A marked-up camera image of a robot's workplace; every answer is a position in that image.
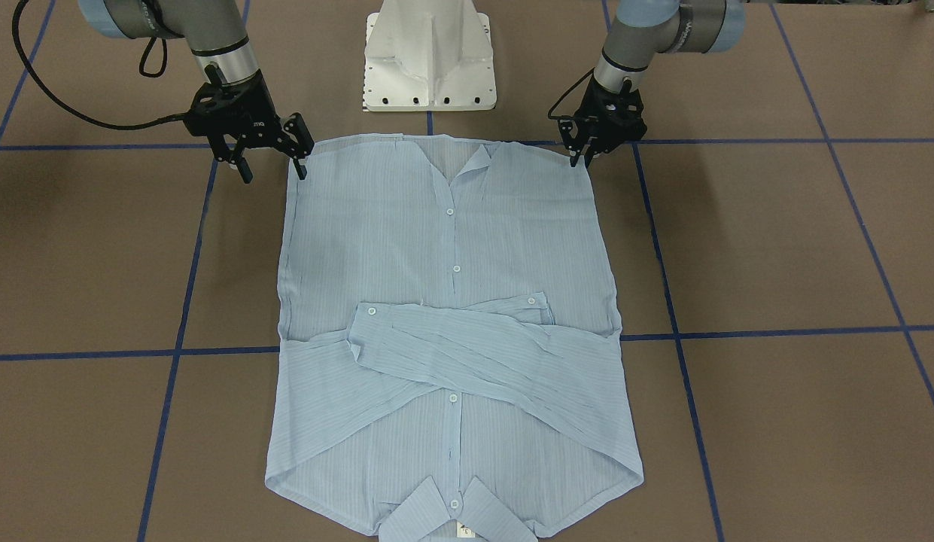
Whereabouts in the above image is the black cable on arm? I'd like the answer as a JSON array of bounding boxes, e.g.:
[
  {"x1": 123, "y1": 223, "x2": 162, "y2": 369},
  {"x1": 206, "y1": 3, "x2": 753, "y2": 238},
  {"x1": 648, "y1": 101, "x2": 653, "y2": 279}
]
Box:
[
  {"x1": 547, "y1": 68, "x2": 597, "y2": 125},
  {"x1": 13, "y1": 0, "x2": 196, "y2": 132}
]

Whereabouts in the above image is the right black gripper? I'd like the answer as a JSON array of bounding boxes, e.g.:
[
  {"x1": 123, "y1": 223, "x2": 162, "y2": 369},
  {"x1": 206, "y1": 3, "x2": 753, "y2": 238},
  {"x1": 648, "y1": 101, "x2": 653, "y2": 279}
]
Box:
[{"x1": 185, "y1": 71, "x2": 315, "y2": 184}]

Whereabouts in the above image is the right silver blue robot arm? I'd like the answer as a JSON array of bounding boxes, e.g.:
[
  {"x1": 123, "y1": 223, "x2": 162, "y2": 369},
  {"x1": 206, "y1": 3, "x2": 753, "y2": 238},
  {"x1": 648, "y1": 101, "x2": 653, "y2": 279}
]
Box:
[{"x1": 78, "y1": 1, "x2": 313, "y2": 183}]

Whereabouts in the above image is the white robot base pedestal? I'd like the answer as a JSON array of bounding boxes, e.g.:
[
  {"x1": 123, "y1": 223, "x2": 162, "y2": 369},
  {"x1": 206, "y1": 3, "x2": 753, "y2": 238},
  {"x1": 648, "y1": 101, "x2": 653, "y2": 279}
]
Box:
[{"x1": 361, "y1": 1, "x2": 497, "y2": 112}]

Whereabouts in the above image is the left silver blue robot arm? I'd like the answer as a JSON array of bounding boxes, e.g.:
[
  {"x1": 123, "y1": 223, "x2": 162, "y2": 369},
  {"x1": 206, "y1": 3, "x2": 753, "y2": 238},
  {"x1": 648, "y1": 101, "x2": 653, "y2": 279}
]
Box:
[{"x1": 548, "y1": 1, "x2": 746, "y2": 167}]

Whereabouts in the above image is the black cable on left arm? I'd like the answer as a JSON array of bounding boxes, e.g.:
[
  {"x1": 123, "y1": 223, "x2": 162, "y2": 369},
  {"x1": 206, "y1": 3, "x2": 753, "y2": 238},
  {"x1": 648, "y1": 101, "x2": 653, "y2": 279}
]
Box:
[{"x1": 547, "y1": 68, "x2": 597, "y2": 125}]

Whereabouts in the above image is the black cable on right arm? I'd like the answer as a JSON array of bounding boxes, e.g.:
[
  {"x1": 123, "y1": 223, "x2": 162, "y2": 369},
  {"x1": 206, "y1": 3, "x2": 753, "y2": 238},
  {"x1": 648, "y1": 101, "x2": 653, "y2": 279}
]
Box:
[{"x1": 13, "y1": 0, "x2": 196, "y2": 132}]

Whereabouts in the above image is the light blue button-up shirt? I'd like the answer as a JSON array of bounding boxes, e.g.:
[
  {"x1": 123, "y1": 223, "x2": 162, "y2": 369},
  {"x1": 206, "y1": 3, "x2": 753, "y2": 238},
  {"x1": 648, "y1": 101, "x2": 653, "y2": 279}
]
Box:
[{"x1": 264, "y1": 134, "x2": 644, "y2": 541}]

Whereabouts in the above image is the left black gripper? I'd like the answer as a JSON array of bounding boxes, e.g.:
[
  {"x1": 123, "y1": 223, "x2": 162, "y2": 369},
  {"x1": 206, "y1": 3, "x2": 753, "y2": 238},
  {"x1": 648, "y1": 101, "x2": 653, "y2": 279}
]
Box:
[{"x1": 558, "y1": 75, "x2": 648, "y2": 169}]

